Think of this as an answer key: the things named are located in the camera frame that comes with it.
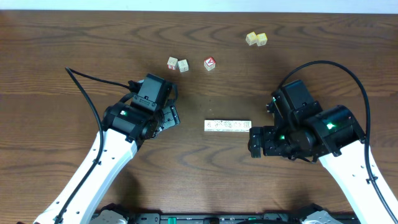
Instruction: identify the white block grid pattern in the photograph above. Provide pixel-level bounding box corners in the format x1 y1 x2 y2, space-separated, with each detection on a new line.
204 120 215 132

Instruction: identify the soccer ball picture block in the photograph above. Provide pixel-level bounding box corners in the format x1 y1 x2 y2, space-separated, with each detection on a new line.
213 120 224 131

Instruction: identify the blue edged white block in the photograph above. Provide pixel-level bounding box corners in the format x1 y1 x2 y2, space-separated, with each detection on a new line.
242 121 252 132

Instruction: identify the green edged white block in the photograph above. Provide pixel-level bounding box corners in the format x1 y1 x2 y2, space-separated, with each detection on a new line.
232 121 244 132

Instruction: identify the white block brown pattern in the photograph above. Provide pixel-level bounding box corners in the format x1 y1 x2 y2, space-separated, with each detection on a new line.
223 120 233 131

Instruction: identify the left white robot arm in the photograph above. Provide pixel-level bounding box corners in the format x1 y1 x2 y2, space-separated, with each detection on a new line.
35 100 180 224

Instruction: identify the white block red side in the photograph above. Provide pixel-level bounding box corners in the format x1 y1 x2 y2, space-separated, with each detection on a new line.
167 57 178 70

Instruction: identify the white block plain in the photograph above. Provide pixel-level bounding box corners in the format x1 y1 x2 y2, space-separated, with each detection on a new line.
177 59 189 73

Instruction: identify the red letter A block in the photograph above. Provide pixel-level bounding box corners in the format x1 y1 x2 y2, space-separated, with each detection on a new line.
204 57 216 71

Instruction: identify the yellow block right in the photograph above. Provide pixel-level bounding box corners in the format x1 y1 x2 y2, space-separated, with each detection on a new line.
256 33 268 47

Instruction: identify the yellow block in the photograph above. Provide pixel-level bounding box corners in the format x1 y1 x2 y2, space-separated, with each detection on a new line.
246 32 257 45
256 33 268 47

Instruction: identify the yellow block left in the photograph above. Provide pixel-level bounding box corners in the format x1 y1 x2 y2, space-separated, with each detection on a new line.
246 32 257 45

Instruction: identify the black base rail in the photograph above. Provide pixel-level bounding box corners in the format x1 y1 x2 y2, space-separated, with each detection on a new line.
130 212 361 224

